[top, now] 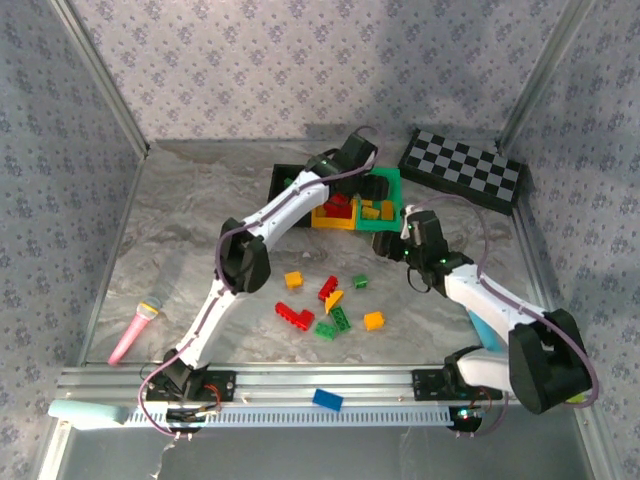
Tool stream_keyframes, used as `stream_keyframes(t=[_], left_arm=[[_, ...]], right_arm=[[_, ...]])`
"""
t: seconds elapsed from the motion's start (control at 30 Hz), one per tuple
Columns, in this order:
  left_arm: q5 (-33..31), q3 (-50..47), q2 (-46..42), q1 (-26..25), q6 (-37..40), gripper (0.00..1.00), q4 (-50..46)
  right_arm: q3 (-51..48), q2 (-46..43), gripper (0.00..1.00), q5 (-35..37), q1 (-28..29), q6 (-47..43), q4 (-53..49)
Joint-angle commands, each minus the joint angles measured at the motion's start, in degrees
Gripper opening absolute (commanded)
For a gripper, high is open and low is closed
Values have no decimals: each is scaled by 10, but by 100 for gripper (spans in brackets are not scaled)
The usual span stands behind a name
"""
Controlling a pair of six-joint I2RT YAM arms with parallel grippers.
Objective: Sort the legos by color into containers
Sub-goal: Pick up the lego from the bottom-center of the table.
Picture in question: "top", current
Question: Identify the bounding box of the green plastic bin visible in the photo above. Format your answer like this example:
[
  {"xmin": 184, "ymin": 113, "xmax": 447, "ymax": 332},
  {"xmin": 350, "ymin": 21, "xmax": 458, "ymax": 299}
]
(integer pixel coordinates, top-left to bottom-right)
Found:
[{"xmin": 355, "ymin": 166, "xmax": 405, "ymax": 234}]

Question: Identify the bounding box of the yellow plastic bin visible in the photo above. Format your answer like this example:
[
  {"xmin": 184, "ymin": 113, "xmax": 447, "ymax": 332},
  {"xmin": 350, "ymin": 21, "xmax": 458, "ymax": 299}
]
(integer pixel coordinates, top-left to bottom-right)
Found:
[{"xmin": 312, "ymin": 167, "xmax": 361, "ymax": 231}]

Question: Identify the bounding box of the long green lego brick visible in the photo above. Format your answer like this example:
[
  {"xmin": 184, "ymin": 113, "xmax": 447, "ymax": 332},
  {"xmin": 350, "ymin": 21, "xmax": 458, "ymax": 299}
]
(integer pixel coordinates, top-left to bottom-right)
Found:
[{"xmin": 329, "ymin": 306, "xmax": 353, "ymax": 333}]

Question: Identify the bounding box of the black plastic bin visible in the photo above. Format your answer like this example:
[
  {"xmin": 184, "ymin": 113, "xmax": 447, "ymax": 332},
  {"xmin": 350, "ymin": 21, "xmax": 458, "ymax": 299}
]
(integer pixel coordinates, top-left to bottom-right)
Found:
[{"xmin": 269, "ymin": 163, "xmax": 318, "ymax": 229}]

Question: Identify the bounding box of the folded black grey chessboard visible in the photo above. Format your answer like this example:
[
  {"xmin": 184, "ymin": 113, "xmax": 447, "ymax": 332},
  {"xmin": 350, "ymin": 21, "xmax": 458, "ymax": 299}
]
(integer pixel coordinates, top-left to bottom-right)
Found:
[{"xmin": 397, "ymin": 128, "xmax": 526, "ymax": 217}]

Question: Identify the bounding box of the light blue toy tool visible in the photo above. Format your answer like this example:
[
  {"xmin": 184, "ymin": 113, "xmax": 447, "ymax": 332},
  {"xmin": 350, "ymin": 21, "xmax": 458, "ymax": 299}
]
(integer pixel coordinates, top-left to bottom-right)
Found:
[{"xmin": 469, "ymin": 309, "xmax": 501, "ymax": 354}]

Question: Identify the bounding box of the blue lego brick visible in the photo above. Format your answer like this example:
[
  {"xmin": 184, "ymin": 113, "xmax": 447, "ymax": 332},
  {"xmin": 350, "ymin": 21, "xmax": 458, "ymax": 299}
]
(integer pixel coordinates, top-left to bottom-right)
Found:
[{"xmin": 311, "ymin": 388, "xmax": 345, "ymax": 413}]

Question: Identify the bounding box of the right black controller board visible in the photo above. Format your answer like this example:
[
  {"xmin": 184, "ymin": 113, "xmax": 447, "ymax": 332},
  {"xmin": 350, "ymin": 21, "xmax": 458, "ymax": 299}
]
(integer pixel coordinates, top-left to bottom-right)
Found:
[{"xmin": 447, "ymin": 405, "xmax": 486, "ymax": 436}]

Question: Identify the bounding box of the black controller board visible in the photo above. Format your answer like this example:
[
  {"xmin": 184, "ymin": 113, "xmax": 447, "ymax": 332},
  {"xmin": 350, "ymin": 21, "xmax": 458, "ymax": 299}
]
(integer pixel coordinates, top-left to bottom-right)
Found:
[
  {"xmin": 447, "ymin": 405, "xmax": 486, "ymax": 436},
  {"xmin": 164, "ymin": 407, "xmax": 209, "ymax": 435}
]

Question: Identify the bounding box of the left black controller board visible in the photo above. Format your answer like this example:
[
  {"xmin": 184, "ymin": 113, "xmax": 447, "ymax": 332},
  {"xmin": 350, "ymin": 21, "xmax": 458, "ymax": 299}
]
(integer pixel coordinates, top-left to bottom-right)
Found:
[{"xmin": 164, "ymin": 407, "xmax": 209, "ymax": 435}]

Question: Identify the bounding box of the pale blue plastic piece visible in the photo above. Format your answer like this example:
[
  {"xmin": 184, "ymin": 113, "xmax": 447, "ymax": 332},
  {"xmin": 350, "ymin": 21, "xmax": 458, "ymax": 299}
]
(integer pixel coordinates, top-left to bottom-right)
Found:
[{"xmin": 47, "ymin": 398, "xmax": 129, "ymax": 431}]

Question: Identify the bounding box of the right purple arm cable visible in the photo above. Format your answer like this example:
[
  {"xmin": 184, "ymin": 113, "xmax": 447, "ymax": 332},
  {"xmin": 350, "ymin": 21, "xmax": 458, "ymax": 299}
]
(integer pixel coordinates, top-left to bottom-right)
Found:
[{"xmin": 405, "ymin": 195, "xmax": 600, "ymax": 439}]

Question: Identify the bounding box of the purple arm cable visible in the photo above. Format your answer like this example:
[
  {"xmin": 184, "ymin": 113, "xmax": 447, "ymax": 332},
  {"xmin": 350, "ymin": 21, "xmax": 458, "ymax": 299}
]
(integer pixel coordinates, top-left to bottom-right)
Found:
[
  {"xmin": 137, "ymin": 127, "xmax": 381, "ymax": 441},
  {"xmin": 405, "ymin": 195, "xmax": 600, "ymax": 439}
]

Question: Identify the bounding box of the aluminium mounting rail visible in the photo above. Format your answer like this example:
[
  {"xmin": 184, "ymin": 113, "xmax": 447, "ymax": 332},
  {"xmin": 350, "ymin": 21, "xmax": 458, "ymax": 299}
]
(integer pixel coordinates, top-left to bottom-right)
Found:
[{"xmin": 55, "ymin": 363, "xmax": 601, "ymax": 407}]

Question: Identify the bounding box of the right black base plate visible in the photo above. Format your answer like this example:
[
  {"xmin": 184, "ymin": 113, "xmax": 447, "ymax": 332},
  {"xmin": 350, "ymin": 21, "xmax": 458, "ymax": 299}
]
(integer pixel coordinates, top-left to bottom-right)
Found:
[{"xmin": 410, "ymin": 368, "xmax": 504, "ymax": 402}]

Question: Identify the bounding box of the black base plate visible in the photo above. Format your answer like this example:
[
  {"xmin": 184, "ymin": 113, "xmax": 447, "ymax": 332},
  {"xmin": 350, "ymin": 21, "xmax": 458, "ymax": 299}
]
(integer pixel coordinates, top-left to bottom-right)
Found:
[
  {"xmin": 410, "ymin": 368, "xmax": 504, "ymax": 402},
  {"xmin": 144, "ymin": 369, "xmax": 237, "ymax": 404}
]

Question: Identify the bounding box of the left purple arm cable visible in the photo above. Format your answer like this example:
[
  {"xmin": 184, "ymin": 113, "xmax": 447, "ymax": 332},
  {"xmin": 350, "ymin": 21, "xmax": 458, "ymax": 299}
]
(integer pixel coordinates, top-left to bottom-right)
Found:
[{"xmin": 137, "ymin": 127, "xmax": 381, "ymax": 441}]

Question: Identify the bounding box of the aluminium frame post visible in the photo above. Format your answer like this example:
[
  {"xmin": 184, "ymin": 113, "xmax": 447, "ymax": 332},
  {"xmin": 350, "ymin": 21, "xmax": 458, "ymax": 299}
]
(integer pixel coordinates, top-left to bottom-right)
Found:
[
  {"xmin": 497, "ymin": 0, "xmax": 596, "ymax": 151},
  {"xmin": 49, "ymin": 0, "xmax": 151, "ymax": 157}
]

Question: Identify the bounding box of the white slotted cable duct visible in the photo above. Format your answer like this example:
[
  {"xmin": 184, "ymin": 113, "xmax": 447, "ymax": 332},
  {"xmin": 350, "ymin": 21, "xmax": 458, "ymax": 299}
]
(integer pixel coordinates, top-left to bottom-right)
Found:
[{"xmin": 122, "ymin": 402, "xmax": 459, "ymax": 429}]

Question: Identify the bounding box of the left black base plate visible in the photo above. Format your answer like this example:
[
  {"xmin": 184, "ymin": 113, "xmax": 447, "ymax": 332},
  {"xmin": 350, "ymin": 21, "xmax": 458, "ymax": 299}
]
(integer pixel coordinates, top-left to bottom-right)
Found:
[{"xmin": 144, "ymin": 369, "xmax": 237, "ymax": 404}]

